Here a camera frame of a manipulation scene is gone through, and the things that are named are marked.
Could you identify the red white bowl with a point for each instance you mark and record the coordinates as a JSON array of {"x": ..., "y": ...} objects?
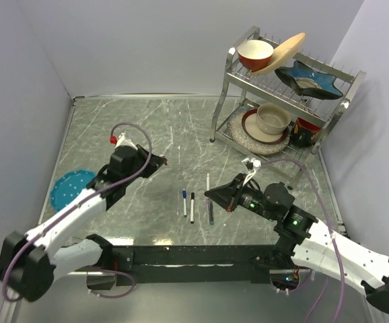
[{"x": 255, "y": 55}]

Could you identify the blue star-shaped dish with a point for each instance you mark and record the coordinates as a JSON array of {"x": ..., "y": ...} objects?
[{"x": 305, "y": 81}]

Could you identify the beige wooden plate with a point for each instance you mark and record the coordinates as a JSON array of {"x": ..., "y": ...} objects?
[{"x": 283, "y": 53}]

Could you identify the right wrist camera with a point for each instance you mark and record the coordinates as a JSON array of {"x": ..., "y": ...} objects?
[{"x": 252, "y": 165}]

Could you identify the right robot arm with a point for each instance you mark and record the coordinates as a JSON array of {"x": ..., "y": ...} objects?
[{"x": 307, "y": 241}]

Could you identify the white red-tip marker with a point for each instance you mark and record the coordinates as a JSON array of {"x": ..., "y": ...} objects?
[{"x": 208, "y": 181}]

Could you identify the black red patterned cup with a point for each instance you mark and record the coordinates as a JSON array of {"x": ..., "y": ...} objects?
[{"x": 304, "y": 134}]

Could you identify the blue polka dot plate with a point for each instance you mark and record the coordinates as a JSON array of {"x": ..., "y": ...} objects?
[{"x": 68, "y": 187}]

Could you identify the purple highlighter pen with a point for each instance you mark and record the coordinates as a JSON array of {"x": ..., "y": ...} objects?
[{"x": 208, "y": 207}]

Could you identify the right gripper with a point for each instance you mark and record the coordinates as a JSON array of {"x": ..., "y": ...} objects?
[{"x": 228, "y": 196}]

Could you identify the red brown plate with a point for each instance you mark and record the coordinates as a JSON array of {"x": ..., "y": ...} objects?
[{"x": 257, "y": 129}]

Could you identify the silver glitter plate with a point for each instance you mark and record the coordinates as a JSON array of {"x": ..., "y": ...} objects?
[{"x": 238, "y": 134}]

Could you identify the white black-tip marker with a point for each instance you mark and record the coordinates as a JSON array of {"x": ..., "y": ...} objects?
[{"x": 192, "y": 211}]

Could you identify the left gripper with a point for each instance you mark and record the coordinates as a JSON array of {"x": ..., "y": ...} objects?
[{"x": 155, "y": 163}]

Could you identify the white blue-tip marker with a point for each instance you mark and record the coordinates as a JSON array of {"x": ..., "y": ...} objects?
[{"x": 185, "y": 210}]

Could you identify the beige ceramic bowl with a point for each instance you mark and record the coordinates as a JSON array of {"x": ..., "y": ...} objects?
[{"x": 271, "y": 119}]

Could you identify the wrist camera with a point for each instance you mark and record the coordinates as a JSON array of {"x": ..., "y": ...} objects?
[
  {"x": 121, "y": 141},
  {"x": 252, "y": 165}
]

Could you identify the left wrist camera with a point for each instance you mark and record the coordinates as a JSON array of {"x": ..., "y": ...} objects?
[{"x": 121, "y": 141}]

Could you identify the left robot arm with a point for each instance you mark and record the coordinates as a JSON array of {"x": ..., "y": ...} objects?
[{"x": 31, "y": 262}]

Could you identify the green gel pen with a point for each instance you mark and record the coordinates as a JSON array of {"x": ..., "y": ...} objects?
[{"x": 211, "y": 213}]

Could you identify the steel dish rack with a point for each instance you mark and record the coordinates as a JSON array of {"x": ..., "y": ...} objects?
[{"x": 265, "y": 85}]

